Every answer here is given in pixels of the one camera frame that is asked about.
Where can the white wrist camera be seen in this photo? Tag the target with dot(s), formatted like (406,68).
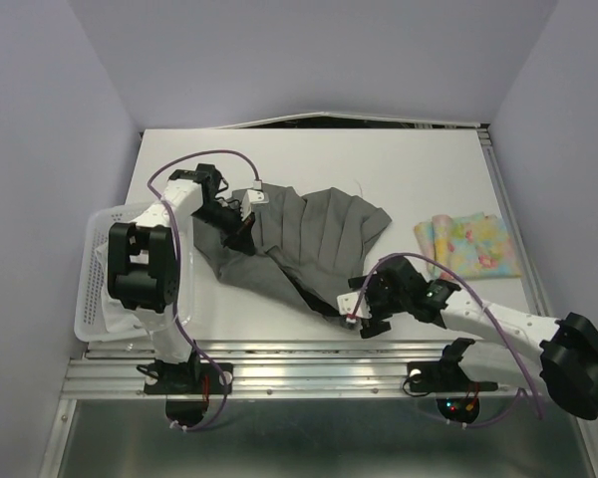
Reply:
(251,198)
(353,308)

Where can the white plastic laundry basket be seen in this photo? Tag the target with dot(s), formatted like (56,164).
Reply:
(90,323)

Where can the floral pastel skirt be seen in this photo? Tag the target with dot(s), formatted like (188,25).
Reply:
(476,247)

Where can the aluminium frame rail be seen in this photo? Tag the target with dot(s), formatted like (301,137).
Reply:
(299,410)

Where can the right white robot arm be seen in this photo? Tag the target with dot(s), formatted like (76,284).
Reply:
(495,345)

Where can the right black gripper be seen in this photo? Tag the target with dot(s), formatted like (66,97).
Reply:
(376,324)

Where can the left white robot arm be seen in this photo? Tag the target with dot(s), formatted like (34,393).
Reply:
(147,263)

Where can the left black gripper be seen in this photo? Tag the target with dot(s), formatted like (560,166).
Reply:
(239,236)

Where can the white skirt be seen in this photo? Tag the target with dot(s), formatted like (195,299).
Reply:
(117,318)

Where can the grey skirt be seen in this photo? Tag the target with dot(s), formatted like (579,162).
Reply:
(307,246)

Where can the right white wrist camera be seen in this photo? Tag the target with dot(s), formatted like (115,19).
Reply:
(353,308)

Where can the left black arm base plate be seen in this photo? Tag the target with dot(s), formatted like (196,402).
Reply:
(214,378)

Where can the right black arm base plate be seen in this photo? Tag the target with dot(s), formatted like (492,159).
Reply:
(443,377)

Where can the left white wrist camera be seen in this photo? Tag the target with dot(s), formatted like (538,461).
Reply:
(251,198)

